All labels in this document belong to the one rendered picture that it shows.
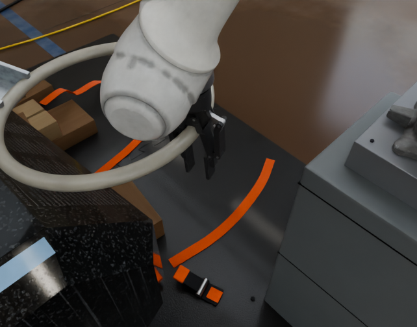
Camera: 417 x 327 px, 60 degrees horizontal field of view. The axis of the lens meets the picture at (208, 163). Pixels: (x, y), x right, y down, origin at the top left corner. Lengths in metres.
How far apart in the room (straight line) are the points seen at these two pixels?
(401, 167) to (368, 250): 0.21
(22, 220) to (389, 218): 0.72
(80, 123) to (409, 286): 1.66
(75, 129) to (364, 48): 2.05
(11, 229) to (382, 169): 0.74
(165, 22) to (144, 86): 0.07
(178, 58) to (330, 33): 2.70
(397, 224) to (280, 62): 1.96
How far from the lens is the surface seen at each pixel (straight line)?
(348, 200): 0.82
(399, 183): 0.82
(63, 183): 0.68
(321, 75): 2.56
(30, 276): 0.78
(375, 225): 0.83
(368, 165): 0.83
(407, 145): 0.82
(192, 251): 1.57
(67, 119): 2.09
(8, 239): 0.79
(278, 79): 2.46
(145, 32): 0.40
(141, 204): 1.58
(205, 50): 0.41
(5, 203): 0.85
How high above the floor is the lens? 1.41
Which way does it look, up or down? 49 degrees down
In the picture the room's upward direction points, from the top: straight up
